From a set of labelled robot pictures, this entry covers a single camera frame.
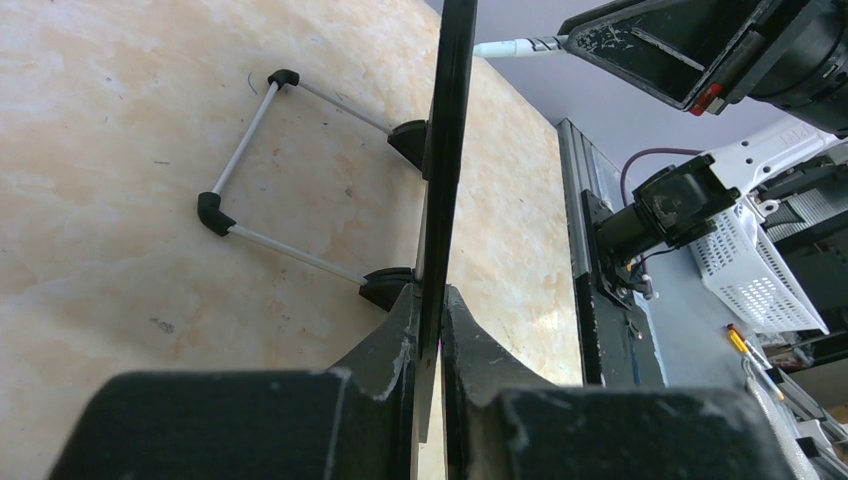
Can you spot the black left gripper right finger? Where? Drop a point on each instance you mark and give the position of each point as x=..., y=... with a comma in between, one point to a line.
x=504, y=421

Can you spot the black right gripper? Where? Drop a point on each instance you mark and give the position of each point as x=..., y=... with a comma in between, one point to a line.
x=692, y=55

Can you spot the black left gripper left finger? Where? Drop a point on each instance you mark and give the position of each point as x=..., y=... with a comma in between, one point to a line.
x=353, y=420

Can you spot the white marker pen body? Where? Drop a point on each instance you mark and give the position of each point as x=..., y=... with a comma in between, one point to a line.
x=521, y=47

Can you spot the white whiteboard black frame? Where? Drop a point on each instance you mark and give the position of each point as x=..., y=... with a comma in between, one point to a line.
x=443, y=158

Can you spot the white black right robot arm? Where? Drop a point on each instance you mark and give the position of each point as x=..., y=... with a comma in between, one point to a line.
x=676, y=205

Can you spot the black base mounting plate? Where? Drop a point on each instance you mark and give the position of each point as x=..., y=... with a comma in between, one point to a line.
x=616, y=339

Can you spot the white perforated plastic basket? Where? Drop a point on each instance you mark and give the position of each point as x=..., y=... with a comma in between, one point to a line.
x=742, y=267

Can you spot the white wire whiteboard stand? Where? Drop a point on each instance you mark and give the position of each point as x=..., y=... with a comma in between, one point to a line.
x=290, y=183

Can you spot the aluminium frame rail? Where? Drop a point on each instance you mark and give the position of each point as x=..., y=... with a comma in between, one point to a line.
x=584, y=167

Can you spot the yellow handled screwdriver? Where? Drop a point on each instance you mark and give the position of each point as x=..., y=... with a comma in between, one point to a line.
x=746, y=350

